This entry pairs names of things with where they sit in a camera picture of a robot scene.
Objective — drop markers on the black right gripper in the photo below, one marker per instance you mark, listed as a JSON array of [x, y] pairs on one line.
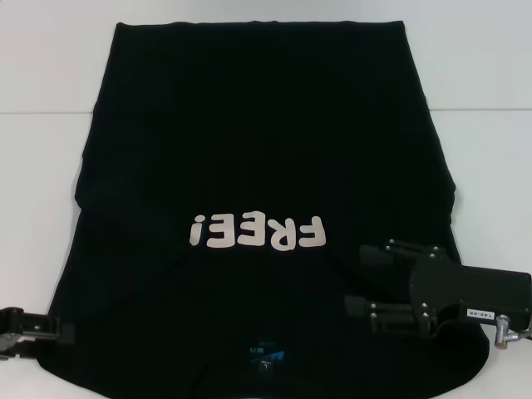
[[457, 287]]

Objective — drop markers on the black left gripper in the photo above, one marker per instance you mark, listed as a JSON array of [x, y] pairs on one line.
[[10, 320]]

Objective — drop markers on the black shirt with FREE print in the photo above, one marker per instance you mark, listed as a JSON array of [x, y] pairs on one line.
[[266, 145]]

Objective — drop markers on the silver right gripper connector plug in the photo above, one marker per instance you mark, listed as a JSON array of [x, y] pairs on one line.
[[503, 332]]

